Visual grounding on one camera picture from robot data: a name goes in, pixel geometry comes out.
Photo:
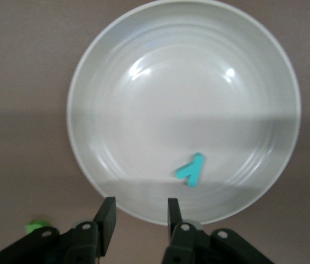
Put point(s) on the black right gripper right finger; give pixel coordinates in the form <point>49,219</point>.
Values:
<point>193,247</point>

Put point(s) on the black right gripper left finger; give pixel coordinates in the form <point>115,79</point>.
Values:
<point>61,247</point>

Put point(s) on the green foam letter p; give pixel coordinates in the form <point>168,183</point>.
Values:
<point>35,226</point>

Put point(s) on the teal foam letter y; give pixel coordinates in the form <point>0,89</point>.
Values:
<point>193,173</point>

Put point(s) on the beige round plate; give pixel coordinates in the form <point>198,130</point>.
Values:
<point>171,96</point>

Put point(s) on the brown paper table cover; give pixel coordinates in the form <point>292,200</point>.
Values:
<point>20,82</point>

